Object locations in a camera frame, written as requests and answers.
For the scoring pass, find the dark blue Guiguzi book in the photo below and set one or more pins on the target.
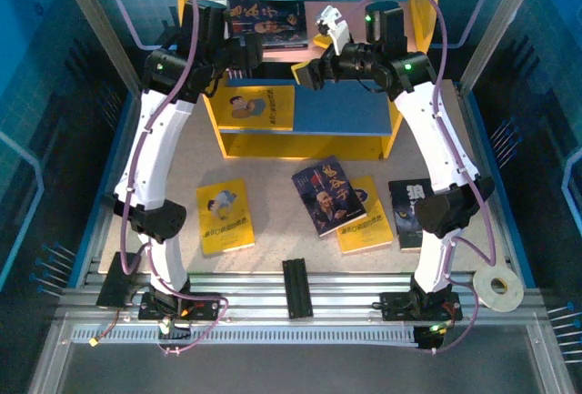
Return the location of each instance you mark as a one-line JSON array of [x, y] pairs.
[[327, 198], [273, 21]]

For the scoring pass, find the black wolf cover book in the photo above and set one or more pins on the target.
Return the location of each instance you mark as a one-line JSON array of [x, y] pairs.
[[402, 212]]

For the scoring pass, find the yellow paperback book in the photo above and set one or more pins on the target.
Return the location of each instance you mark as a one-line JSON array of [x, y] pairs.
[[259, 107], [368, 235], [225, 221]]

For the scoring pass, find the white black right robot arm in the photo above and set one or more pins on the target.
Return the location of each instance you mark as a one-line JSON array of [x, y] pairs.
[[432, 139]]

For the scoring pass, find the yellow pink blue bookshelf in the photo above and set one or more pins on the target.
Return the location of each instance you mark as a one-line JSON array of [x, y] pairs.
[[345, 112]]

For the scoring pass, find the white tape roll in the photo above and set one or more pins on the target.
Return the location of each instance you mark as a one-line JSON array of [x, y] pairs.
[[484, 296]]

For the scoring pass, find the aluminium frame post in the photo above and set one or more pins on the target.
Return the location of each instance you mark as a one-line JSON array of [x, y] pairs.
[[100, 30], [498, 25]]

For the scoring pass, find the black rail bracket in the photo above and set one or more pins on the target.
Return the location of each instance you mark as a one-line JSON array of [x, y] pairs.
[[298, 289]]

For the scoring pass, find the aluminium rail base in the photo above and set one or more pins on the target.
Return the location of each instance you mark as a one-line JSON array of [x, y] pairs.
[[350, 285]]

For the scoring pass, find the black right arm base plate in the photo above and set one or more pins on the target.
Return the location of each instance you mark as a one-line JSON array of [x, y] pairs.
[[393, 307]]

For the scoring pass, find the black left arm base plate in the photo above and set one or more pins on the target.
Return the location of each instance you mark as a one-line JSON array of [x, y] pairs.
[[204, 307]]

